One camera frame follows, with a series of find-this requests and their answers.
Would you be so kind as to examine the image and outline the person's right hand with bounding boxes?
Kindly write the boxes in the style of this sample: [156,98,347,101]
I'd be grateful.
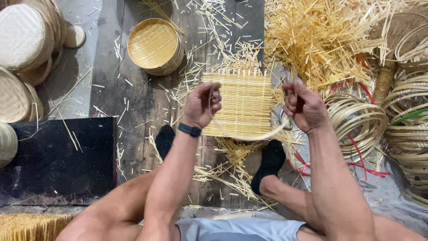
[282,79,330,135]

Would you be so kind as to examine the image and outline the person's left hand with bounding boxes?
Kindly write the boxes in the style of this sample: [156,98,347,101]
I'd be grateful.
[182,82,223,130]

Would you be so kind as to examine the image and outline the thin bamboo hoop strip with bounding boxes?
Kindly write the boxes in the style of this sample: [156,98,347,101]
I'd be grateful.
[207,84,295,142]

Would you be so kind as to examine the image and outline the grey metal scissors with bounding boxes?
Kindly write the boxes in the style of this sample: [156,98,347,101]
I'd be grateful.
[278,106,294,131]

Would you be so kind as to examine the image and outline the square woven bamboo mat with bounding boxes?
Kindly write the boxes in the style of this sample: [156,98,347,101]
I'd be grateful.
[202,69,273,138]

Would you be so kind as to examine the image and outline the black wristband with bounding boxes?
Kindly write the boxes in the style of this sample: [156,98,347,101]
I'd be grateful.
[177,123,203,138]

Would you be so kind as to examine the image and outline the scattered bamboo offcuts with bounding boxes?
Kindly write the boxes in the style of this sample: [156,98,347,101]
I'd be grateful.
[114,0,303,212]

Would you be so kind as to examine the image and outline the person's left black sock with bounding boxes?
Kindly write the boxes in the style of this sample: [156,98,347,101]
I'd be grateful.
[154,125,176,161]

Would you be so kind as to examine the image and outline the person's black sock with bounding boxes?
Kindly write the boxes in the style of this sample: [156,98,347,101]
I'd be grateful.
[154,125,176,161]
[250,139,287,196]

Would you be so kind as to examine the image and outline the heap of bamboo offcuts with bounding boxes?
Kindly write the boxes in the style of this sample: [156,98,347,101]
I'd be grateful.
[263,0,405,92]

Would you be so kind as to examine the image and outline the person's right black sock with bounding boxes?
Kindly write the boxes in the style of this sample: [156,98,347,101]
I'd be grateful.
[250,139,287,196]

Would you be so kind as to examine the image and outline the pile of bamboo hoops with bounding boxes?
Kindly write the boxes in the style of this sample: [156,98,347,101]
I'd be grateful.
[322,91,390,160]

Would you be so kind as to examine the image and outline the stack of round bamboo trays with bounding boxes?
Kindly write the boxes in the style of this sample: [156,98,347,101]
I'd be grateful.
[127,18,185,76]

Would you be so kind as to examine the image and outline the person's right leg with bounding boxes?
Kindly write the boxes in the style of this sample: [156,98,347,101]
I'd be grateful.
[259,174,428,241]

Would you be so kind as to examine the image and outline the person's leg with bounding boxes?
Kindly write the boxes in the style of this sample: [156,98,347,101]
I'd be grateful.
[259,174,428,241]
[55,167,183,241]

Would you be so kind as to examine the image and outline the brown round woven tray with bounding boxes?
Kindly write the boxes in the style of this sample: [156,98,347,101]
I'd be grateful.
[367,12,428,69]

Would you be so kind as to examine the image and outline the large heap of bamboo hoops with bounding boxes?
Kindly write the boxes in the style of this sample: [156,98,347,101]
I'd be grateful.
[382,25,428,209]

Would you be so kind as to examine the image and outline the grey shorts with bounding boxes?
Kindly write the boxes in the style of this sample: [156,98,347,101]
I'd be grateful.
[175,216,307,241]

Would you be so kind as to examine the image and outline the small round woven lid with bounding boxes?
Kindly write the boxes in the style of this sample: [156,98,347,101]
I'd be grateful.
[64,25,87,49]

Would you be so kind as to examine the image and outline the person's left leg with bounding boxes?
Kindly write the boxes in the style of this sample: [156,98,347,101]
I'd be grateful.
[55,167,183,241]

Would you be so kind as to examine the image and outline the black floor mat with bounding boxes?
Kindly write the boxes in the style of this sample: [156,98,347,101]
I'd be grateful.
[0,116,117,205]

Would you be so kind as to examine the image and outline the stack of pale woven lids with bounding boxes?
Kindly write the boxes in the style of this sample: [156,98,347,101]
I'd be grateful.
[0,65,45,124]

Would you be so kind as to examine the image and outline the stack of large woven lids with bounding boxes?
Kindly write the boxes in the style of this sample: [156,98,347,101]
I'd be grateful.
[0,0,67,87]

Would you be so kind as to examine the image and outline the domed woven bamboo lid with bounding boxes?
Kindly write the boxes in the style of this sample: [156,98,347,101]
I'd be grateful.
[0,122,19,168]

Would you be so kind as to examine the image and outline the bundle of bamboo sticks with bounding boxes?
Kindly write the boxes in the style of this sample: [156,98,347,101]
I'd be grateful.
[0,214,73,241]

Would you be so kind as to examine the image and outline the red plastic straps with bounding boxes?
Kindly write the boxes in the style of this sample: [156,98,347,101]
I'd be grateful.
[287,80,392,180]

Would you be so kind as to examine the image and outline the rope-wrapped post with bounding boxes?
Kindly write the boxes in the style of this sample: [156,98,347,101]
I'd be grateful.
[372,61,399,106]

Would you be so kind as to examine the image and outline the green plastic strap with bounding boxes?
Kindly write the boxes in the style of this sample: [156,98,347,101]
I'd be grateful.
[391,107,428,127]

